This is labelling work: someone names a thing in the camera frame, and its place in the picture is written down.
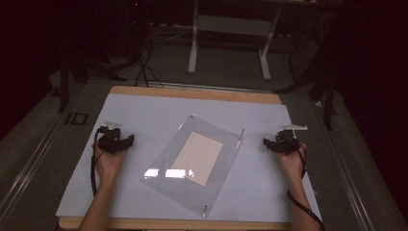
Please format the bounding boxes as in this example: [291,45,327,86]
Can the metal floor rail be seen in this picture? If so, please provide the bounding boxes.
[0,110,66,222]
[312,99,377,231]

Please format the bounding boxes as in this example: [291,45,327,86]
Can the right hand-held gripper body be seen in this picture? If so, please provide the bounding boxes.
[275,124,308,156]

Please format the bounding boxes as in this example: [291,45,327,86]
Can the black metal stand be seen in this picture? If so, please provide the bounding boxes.
[273,18,341,131]
[57,47,128,114]

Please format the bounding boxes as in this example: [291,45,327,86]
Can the beige paper card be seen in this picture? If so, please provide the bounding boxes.
[170,131,224,187]

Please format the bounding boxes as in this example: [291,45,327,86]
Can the person's left hand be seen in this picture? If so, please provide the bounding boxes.
[92,142,129,188]

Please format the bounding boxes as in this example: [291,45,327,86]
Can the person's right hand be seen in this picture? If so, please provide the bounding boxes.
[272,142,308,185]

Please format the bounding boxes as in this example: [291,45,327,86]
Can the black floor cables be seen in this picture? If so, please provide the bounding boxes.
[133,30,166,89]

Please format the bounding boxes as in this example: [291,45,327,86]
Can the wooden table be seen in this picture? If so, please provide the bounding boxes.
[57,85,321,231]

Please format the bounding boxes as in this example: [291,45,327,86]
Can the black floor socket plate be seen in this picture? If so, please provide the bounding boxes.
[64,112,89,126]

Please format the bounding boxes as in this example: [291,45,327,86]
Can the white metal desk frame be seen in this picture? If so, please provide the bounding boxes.
[187,0,284,82]

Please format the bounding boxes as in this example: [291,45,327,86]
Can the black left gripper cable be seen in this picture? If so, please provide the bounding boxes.
[89,127,108,197]

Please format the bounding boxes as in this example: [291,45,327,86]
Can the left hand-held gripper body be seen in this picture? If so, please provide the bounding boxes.
[96,120,128,154]

